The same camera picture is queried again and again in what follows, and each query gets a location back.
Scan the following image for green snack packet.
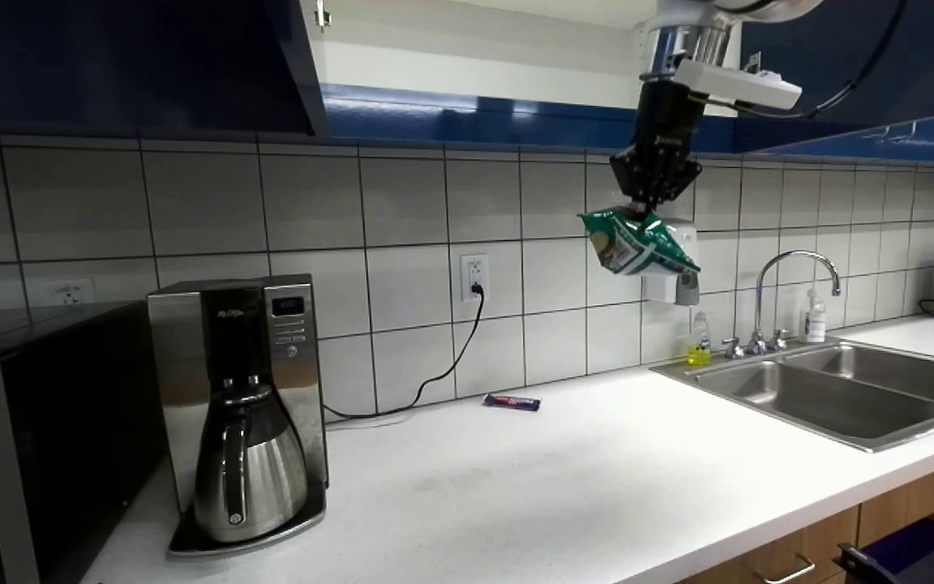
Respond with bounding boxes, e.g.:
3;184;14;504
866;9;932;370
577;202;704;280

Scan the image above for stainless steel double sink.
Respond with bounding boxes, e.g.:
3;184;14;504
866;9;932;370
651;339;934;455

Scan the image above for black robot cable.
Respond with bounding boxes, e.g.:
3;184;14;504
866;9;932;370
753;0;913;125

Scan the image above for white wall outlet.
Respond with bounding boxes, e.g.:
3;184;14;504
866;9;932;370
458;255;493;326

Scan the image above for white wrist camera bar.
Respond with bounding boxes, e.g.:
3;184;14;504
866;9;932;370
669;56;806;117

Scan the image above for chrome sink faucet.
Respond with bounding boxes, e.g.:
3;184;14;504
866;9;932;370
722;247;845;362

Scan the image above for black microwave oven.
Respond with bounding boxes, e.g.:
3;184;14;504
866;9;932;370
0;302;170;584

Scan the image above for blue bin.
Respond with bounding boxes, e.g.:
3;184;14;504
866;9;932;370
832;516;934;584

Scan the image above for blue cabinet door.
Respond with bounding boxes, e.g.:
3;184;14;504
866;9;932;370
721;0;934;170
0;0;330;140

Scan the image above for steel coffee carafe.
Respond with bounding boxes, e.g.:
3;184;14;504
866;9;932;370
189;375;315;550

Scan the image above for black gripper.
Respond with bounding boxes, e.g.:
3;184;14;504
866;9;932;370
607;79;711;216

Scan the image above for wooden base cabinets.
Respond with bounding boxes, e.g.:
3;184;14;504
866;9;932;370
678;450;934;584

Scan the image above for yellow dish soap bottle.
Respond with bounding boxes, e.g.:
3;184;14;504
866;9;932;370
678;310;718;375

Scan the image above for stainless steel coffee maker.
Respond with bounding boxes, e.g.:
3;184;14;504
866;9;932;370
144;272;335;563

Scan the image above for purple candy bar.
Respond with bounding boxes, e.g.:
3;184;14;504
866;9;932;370
484;390;544;417

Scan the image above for silver drawer handle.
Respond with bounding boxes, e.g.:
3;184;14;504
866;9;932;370
750;556;819;584

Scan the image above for black power cord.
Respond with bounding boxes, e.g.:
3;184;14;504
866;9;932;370
322;282;491;426

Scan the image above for white wall soap dispenser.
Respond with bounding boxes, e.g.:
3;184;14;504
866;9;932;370
641;221;708;311

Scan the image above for white pump bottle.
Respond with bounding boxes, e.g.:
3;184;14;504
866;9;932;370
800;282;830;349

